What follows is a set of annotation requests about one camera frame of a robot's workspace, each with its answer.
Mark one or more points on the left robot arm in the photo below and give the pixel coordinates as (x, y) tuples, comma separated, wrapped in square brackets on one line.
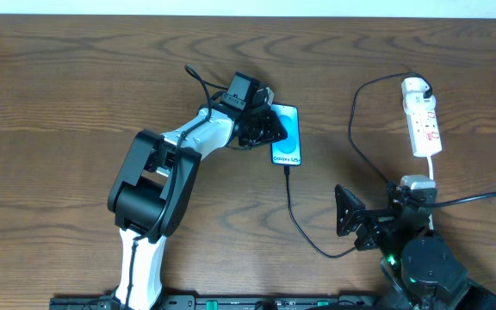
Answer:
[(153, 187)]

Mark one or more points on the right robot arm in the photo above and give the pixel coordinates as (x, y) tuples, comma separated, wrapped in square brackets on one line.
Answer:
[(423, 270)]

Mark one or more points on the blue screen smartphone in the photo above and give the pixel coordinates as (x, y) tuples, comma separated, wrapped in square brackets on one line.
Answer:
[(287, 151)]

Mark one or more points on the white charger plug adapter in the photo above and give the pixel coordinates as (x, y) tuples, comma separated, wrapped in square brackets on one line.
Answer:
[(415, 84)]

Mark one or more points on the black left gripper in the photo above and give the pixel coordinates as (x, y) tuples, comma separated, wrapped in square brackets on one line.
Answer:
[(267, 127)]

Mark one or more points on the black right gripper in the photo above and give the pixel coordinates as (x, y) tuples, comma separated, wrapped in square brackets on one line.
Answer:
[(377, 220)]

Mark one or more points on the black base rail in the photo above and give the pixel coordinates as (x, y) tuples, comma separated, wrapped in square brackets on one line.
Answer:
[(190, 302)]

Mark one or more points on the white power strip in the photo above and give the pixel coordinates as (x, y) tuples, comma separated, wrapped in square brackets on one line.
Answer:
[(422, 124)]

